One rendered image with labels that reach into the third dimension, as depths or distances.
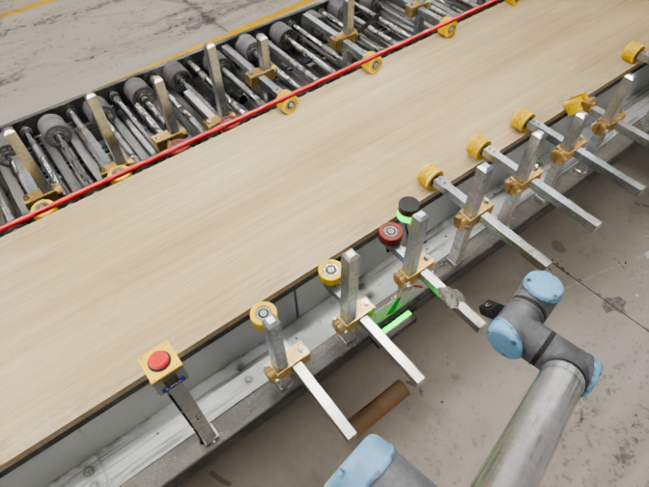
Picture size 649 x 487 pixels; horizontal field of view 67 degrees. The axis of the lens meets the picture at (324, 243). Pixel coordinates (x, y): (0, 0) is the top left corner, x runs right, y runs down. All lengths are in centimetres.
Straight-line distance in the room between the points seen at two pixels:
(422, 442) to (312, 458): 47
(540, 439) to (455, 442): 137
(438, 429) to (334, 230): 107
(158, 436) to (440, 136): 144
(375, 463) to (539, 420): 35
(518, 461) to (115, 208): 146
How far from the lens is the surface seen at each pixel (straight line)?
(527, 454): 91
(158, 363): 108
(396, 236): 162
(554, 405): 103
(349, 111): 208
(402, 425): 228
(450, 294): 156
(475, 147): 189
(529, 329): 119
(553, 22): 286
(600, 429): 253
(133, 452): 170
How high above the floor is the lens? 216
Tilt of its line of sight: 52 degrees down
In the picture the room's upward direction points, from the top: 1 degrees counter-clockwise
